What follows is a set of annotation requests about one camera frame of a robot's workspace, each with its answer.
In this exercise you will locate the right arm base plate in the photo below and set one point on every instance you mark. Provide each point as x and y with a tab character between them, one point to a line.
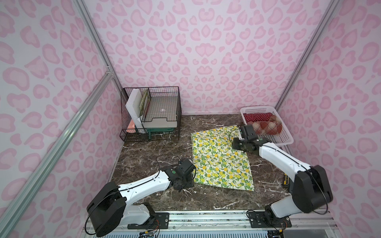
264	219

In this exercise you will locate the white foam board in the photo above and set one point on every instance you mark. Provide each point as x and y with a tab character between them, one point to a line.
133	107

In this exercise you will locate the green stand under tray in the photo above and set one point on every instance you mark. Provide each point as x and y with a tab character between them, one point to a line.
154	131

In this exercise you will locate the aluminium front rail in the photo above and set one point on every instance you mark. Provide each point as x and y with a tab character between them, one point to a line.
236	224

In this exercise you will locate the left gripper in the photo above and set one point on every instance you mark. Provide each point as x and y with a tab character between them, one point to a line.
187	178

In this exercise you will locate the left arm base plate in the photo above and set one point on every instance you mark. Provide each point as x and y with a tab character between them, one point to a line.
160	220

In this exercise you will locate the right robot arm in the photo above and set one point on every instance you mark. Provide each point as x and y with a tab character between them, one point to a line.
310	188

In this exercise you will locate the yellow black utility knife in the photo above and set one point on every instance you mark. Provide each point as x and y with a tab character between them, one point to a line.
286	181

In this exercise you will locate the green book in basket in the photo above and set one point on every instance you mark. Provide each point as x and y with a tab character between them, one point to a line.
145	102

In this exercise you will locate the red plaid skirt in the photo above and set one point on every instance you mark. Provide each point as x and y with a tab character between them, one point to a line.
272	127

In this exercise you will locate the red polka dot skirt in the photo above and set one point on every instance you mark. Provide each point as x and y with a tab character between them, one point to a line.
257	117

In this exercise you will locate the black wire basket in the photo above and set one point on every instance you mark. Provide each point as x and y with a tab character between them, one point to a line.
164	91

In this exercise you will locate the green lemon print skirt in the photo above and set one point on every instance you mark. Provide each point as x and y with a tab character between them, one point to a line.
217	163

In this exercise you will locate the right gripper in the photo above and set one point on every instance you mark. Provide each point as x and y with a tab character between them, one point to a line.
243	135

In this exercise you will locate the white tray in basket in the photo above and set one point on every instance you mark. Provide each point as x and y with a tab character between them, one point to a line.
162	113

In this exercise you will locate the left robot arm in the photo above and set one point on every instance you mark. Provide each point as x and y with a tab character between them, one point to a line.
115	205

